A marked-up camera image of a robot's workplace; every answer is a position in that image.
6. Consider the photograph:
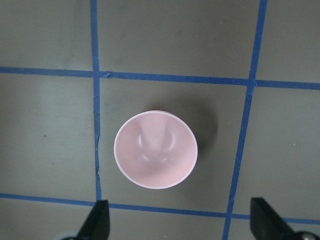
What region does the pink bowl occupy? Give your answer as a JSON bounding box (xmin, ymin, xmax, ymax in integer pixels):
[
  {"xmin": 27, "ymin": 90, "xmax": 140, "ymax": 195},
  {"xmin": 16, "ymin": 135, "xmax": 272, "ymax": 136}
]
[{"xmin": 113, "ymin": 110, "xmax": 198, "ymax": 190}]

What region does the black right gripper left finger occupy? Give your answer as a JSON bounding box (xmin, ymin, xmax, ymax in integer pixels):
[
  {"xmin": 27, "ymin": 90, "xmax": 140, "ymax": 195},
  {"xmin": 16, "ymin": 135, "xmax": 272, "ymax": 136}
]
[{"xmin": 75, "ymin": 200, "xmax": 111, "ymax": 240}]

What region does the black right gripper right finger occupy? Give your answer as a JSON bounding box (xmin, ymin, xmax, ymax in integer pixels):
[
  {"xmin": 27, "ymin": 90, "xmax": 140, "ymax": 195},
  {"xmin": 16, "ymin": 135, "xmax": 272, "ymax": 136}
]
[{"xmin": 249, "ymin": 197, "xmax": 303, "ymax": 240}]

